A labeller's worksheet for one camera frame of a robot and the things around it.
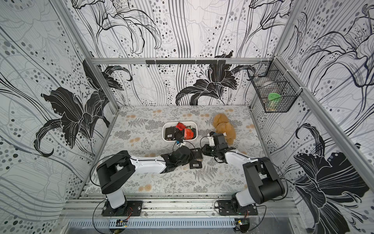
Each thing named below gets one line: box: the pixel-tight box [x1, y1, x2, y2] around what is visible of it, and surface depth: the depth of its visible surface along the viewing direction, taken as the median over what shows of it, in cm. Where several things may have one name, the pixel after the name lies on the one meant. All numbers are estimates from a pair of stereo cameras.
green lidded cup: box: [266, 92, 281, 112], surface depth 81 cm
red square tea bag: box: [175, 121, 187, 131], surface depth 102 cm
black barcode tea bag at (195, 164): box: [189, 159, 203, 170], surface depth 90 cm
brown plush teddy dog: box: [212, 113, 236, 145], surface depth 92 cm
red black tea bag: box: [184, 128, 195, 140], surface depth 98 cm
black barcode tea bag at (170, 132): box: [165, 125, 176, 140], surface depth 100 cm
